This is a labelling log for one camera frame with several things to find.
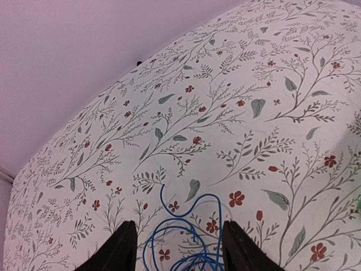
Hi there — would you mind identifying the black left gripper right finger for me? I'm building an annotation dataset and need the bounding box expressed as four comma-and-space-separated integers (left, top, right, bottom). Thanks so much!
222, 221, 283, 271

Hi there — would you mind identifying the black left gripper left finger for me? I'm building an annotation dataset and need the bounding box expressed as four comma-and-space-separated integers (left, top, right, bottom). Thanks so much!
75, 221, 138, 271

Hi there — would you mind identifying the blue cable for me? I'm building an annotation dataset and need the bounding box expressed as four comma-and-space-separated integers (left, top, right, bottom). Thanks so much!
142, 183, 226, 271

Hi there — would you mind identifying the floral patterned table mat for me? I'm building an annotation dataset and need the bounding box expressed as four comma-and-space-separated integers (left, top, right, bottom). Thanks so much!
3, 1, 360, 270

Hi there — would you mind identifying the left aluminium frame post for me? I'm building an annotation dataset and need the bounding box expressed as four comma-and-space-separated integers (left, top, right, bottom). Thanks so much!
0, 167, 15, 185

